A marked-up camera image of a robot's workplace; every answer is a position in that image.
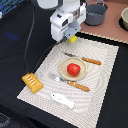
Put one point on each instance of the beige bowl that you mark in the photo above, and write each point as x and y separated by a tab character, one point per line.
124	16

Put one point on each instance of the beige woven placemat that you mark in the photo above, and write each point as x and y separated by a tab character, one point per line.
87	106

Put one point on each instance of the large dark grey pot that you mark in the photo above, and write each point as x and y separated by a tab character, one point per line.
95	13

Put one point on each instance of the yellow butter box toy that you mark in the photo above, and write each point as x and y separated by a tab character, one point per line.
73	39

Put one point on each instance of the white ghost-shaped toy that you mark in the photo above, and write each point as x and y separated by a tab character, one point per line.
62	99

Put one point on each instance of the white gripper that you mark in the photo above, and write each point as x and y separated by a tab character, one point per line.
66	20

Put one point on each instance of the fork with orange handle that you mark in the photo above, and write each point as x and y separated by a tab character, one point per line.
74	84

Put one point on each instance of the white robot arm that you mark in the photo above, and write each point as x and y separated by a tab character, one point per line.
54	4

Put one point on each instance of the red toy tomato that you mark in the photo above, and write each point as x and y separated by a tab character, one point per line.
73	69

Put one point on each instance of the round beige plate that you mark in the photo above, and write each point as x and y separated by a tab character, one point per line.
66	62

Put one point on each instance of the knife with orange handle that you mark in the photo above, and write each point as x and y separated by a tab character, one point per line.
84	58

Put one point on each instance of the orange bread loaf toy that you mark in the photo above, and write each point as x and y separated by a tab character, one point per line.
32	82

